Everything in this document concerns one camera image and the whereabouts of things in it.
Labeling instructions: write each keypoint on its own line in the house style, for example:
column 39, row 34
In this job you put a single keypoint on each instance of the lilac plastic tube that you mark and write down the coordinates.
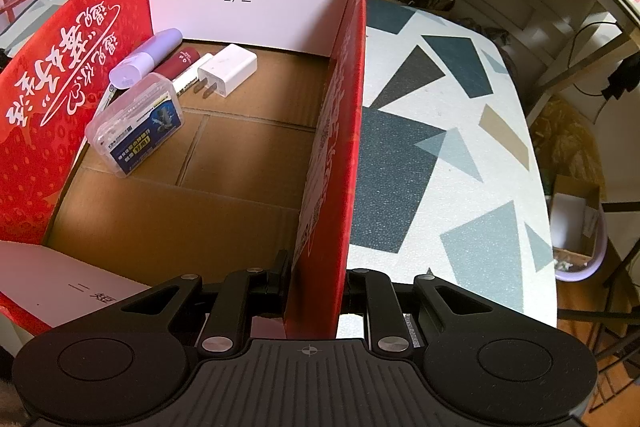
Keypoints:
column 145, row 57

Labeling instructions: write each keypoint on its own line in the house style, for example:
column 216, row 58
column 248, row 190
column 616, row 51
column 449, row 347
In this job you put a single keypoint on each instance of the lilac plastic basin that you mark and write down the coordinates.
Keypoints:
column 582, row 272

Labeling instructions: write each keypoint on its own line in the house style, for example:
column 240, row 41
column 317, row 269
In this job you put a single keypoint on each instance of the red lip balm tube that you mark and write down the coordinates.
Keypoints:
column 180, row 62

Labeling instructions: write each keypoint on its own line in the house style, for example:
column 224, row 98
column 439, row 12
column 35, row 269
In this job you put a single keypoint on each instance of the white charger plug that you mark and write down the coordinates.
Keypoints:
column 230, row 67

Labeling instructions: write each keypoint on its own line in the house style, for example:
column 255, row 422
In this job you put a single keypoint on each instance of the white marker with red cap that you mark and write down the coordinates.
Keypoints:
column 189, row 77

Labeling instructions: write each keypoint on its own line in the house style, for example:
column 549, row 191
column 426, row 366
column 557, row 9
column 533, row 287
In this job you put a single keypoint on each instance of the white desk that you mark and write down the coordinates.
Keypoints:
column 555, row 7

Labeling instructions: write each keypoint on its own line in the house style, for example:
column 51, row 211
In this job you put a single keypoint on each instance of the black metal rack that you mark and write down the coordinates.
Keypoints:
column 615, row 267

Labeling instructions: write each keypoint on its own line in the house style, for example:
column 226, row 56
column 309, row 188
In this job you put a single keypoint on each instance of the clear plastic box blue label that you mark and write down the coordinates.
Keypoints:
column 135, row 127

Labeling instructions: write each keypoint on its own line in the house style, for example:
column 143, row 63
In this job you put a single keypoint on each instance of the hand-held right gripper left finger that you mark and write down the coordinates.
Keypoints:
column 280, row 279

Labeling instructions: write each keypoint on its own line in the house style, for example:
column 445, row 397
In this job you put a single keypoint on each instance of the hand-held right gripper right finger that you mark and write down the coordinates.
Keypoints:
column 356, row 288

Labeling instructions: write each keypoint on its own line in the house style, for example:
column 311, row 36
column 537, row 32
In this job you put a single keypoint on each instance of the red strawberry print cardboard box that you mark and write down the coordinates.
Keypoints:
column 200, row 187

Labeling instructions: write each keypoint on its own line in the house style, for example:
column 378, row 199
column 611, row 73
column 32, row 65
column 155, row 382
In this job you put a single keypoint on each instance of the small open cardboard box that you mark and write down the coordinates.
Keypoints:
column 575, row 217

